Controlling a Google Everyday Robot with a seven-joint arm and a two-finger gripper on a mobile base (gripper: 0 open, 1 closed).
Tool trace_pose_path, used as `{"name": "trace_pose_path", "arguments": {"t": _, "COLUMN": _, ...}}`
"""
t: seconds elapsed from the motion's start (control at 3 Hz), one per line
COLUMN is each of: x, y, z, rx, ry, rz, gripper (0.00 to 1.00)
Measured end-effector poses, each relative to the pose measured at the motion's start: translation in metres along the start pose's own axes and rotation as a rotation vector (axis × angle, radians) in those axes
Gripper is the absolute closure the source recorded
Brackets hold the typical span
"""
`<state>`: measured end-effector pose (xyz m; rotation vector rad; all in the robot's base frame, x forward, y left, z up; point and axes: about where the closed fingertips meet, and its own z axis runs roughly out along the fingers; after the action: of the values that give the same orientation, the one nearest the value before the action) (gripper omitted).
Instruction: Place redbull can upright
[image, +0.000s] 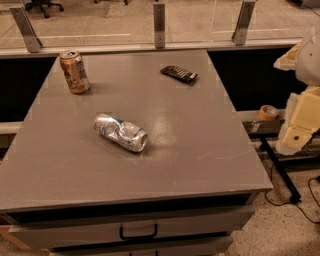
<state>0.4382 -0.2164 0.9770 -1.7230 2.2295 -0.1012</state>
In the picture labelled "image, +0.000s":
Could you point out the middle metal bracket post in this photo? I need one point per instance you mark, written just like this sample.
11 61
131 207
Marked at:
159 25

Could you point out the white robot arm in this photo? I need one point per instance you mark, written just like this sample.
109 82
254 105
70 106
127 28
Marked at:
308 58

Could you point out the left metal bracket post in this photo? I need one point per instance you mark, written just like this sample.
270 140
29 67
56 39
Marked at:
32 42

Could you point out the upper grey drawer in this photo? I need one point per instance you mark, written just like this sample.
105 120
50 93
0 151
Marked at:
133 227

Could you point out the right metal bracket post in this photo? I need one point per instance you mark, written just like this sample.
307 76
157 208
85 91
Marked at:
240 34

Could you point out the metal bracket post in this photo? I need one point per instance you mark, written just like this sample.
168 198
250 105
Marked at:
32 42
240 34
159 25

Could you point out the black office chair base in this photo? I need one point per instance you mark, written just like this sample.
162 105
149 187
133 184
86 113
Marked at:
40 4

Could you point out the black metal frame leg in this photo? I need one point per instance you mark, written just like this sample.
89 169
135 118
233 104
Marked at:
295 195

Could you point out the orange soda can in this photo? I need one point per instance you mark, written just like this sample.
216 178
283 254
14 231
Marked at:
74 71

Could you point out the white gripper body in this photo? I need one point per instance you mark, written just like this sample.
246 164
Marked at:
310 60

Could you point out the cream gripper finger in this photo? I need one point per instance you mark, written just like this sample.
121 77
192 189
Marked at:
288 61

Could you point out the roll of tan tape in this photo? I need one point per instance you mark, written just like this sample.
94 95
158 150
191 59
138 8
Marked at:
268 112

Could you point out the crushed silver redbull can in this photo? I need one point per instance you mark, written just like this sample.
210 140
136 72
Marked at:
125 134

